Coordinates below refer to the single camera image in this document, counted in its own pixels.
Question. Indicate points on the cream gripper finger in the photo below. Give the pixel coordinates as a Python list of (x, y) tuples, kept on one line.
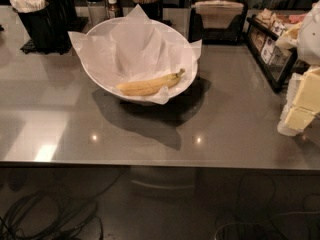
[(292, 89), (306, 104)]

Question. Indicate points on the white paper liner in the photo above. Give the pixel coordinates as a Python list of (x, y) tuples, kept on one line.
[(133, 50)]

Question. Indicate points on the white bowl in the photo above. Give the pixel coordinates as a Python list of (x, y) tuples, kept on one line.
[(110, 80)]

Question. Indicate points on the small sauce bottle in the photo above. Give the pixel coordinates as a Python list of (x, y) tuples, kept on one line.
[(113, 9)]

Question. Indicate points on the yellow banana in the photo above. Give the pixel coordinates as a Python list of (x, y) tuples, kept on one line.
[(151, 86)]

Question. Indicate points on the black wire condiment rack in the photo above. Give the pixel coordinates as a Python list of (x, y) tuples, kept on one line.
[(276, 66)]

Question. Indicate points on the black cutlery holder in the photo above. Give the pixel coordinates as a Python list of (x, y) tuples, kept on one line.
[(48, 28)]

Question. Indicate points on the glass shaker dark lid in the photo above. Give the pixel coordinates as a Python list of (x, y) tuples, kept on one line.
[(97, 11)]

